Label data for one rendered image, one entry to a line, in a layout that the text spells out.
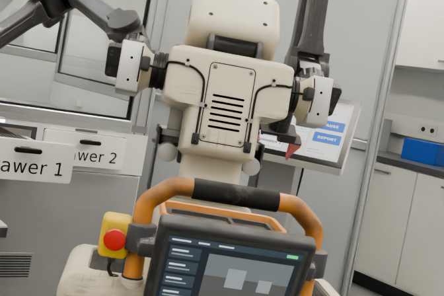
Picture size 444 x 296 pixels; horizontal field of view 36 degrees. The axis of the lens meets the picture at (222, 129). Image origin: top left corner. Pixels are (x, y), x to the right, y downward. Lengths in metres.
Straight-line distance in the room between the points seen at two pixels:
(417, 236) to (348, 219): 1.40
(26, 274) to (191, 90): 1.13
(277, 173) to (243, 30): 1.11
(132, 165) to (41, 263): 0.45
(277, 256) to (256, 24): 0.62
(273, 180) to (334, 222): 0.72
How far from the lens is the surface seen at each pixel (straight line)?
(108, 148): 2.37
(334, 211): 3.23
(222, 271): 1.13
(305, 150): 2.46
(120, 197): 2.45
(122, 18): 1.68
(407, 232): 4.56
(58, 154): 1.96
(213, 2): 1.57
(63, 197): 2.37
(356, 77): 3.22
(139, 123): 2.43
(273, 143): 2.48
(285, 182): 2.56
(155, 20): 2.42
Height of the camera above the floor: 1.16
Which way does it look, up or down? 3 degrees down
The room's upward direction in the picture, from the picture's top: 10 degrees clockwise
